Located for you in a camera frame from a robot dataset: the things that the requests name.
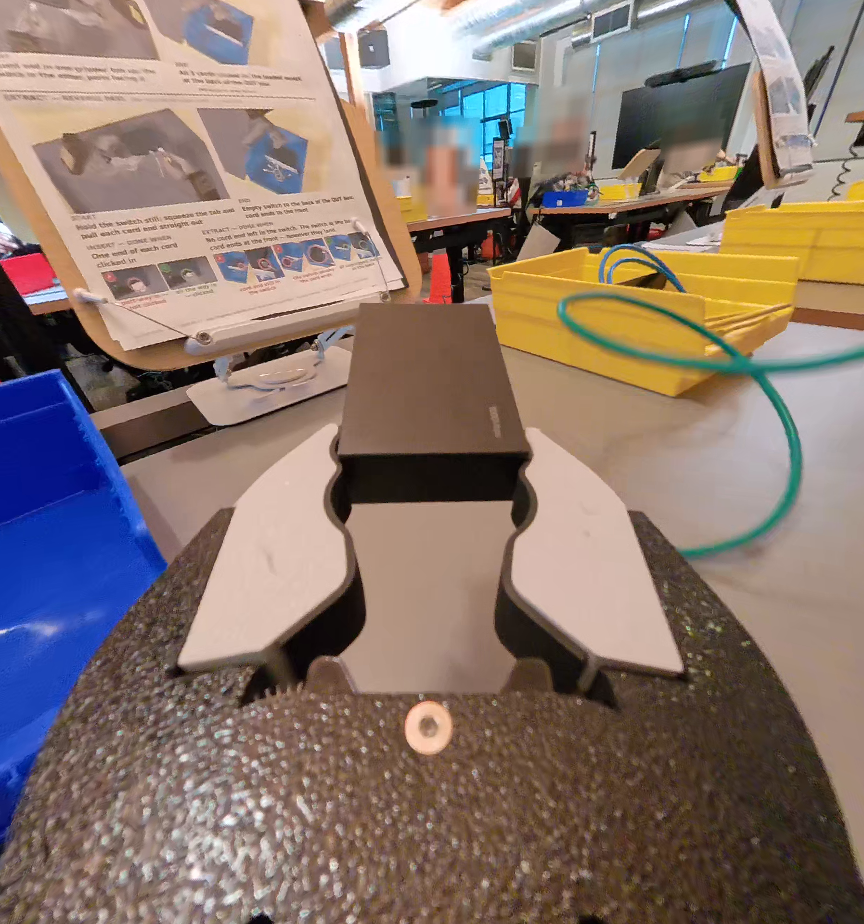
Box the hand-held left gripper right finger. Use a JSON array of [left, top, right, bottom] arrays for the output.
[[494, 427, 687, 695]]

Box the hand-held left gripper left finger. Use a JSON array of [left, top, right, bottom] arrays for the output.
[[176, 423, 368, 674]]

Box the yellow plastic bin with divider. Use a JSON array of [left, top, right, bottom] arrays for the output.
[[488, 247, 801, 397]]

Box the green ethernet cable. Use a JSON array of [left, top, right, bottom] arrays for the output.
[[558, 292, 864, 560]]

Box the black network switch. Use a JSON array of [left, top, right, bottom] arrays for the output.
[[336, 303, 532, 504]]

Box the yellow ethernet cable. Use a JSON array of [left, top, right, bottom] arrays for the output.
[[702, 303, 794, 334]]

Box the blue ethernet cable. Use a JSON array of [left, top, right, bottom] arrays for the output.
[[598, 244, 687, 293]]

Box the white clipboard stand base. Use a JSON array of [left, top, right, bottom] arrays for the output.
[[186, 328, 353, 427]]

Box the black stand pole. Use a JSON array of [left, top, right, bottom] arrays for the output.
[[0, 217, 90, 409]]

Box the long wooden work table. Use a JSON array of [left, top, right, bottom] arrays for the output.
[[533, 184, 736, 246]]

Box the red plastic bin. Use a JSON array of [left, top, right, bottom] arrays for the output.
[[0, 253, 61, 297]]

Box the wooden instruction clipboard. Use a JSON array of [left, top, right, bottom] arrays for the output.
[[735, 0, 817, 190], [0, 0, 424, 372]]

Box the black monitor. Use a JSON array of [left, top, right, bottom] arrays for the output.
[[612, 61, 754, 170]]

